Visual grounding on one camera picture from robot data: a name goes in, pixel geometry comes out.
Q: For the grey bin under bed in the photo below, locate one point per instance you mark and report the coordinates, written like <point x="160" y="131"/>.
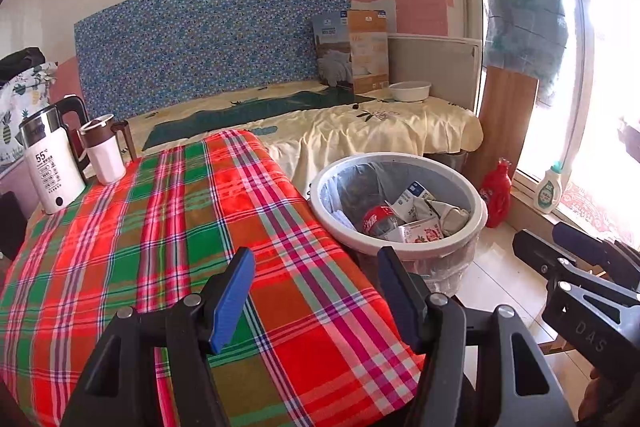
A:
<point x="447" y="159"/>

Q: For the grey blue bedding box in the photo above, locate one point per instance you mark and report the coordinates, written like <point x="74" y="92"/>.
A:
<point x="332" y="52"/>

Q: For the hanging blue patterned cloth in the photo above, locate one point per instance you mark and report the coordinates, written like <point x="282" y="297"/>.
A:
<point x="527" y="22"/>

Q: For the white trash bin with liner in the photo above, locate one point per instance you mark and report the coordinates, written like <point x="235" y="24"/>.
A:
<point x="340" y="227"/>

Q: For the white electric kettle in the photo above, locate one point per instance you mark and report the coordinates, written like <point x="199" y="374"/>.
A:
<point x="50" y="162"/>

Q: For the black chair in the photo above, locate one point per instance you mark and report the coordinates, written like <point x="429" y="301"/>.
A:
<point x="12" y="222"/>

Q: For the white paper cup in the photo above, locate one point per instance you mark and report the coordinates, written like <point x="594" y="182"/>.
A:
<point x="450" y="217"/>

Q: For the black bag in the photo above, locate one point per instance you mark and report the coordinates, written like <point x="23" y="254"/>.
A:
<point x="20" y="62"/>

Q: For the wooden board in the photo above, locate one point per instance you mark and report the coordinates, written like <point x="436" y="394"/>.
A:
<point x="505" y="127"/>

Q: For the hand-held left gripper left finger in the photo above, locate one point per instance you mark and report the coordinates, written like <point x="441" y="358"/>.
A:
<point x="232" y="302"/>

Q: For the red green plaid tablecloth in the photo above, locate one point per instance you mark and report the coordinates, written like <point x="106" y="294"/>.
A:
<point x="150" y="232"/>

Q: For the yellow pineapple bed sheet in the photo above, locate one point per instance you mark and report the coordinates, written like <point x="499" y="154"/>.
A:
<point x="360" y="127"/>

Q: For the blue floral headboard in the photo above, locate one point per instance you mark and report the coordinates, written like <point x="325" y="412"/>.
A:
<point x="210" y="42"/>

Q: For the white milk carton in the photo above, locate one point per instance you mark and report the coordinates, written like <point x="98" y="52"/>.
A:
<point x="412" y="199"/>

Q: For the white bowl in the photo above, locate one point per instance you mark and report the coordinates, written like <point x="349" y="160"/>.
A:
<point x="410" y="91"/>

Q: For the red detergent bottle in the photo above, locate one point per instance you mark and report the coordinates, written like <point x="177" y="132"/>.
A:
<point x="496" y="199"/>

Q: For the orange bedding box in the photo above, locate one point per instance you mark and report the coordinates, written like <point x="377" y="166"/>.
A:
<point x="369" y="52"/>

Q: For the pineapple print cloth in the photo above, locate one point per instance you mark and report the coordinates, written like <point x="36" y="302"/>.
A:
<point x="22" y="117"/>

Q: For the white carton with red print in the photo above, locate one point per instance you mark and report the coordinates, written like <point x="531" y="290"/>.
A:
<point x="422" y="232"/>

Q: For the white green detergent bottle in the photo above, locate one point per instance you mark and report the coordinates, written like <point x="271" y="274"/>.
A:
<point x="549" y="192"/>

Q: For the grey bed footboard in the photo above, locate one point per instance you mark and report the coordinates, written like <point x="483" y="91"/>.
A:
<point x="435" y="67"/>

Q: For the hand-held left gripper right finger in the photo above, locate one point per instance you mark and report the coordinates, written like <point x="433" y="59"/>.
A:
<point x="400" y="297"/>

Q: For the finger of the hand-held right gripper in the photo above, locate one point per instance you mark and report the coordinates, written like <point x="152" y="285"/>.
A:
<point x="585" y="239"/>
<point x="545" y="259"/>

